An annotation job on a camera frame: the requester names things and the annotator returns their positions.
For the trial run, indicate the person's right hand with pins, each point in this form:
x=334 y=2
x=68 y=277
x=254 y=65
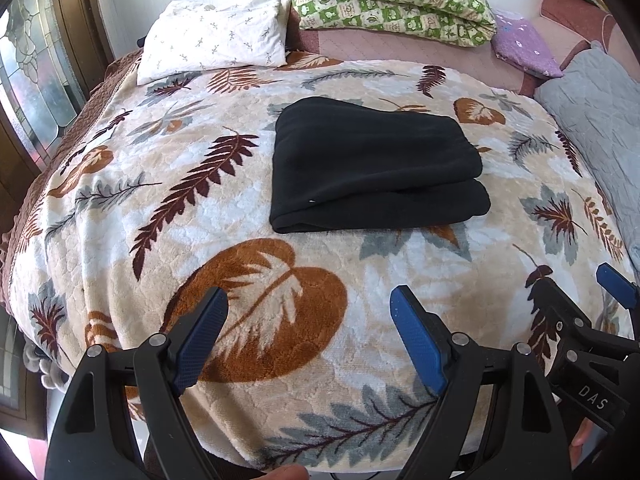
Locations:
x=582 y=435

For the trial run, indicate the grey quilted cloth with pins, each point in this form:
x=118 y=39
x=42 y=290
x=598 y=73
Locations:
x=595 y=110

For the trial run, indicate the wooden window frame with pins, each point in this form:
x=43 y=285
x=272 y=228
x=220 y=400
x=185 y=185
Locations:
x=80 y=20

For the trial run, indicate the pink padded headboard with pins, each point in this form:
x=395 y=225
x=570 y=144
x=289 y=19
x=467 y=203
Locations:
x=585 y=17

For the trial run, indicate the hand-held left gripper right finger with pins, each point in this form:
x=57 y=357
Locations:
x=420 y=335

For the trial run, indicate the purple pillow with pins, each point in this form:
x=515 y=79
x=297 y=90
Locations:
x=525 y=42

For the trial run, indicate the stained glass window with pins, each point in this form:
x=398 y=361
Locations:
x=35 y=60

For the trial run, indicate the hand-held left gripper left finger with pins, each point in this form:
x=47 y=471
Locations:
x=200 y=340

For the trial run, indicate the white sprig print pillow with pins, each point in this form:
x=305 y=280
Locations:
x=215 y=35

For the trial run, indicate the person's left hand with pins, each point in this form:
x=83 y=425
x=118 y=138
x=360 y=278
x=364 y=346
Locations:
x=282 y=473

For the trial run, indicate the green patterned pillow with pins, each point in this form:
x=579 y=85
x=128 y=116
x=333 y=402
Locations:
x=390 y=0

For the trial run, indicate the leaf printed plush blanket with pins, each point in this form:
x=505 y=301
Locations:
x=165 y=280

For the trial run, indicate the black pants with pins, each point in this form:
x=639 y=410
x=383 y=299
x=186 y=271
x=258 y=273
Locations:
x=375 y=160

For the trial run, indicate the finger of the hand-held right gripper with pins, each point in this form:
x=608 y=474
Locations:
x=557 y=305
x=617 y=285

